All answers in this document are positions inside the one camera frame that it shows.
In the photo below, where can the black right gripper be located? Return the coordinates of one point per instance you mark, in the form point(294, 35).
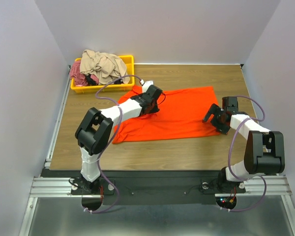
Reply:
point(216, 117)

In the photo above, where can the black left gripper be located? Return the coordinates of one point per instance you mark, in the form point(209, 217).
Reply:
point(152, 105)

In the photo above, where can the orange t shirt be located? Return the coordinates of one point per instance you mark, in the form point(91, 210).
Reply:
point(180, 116)

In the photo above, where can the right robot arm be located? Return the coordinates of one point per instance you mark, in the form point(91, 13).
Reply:
point(264, 151)

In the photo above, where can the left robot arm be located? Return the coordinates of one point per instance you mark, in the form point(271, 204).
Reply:
point(93, 133)

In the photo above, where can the yellow plastic bin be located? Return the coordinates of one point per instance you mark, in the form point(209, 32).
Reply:
point(129, 62)

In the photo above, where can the beige t shirt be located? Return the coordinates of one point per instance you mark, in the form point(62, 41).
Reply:
point(106, 67)

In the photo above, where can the black garment in bin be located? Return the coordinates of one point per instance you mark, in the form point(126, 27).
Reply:
point(92, 80)

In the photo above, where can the pink t shirt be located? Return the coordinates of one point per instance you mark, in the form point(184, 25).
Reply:
point(75, 74)

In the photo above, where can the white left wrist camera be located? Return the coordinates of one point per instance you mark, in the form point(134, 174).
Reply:
point(146, 84)

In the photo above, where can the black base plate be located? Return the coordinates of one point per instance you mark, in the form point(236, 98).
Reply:
point(148, 187)

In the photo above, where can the aluminium frame rail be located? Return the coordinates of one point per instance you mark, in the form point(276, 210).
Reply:
point(32, 201)

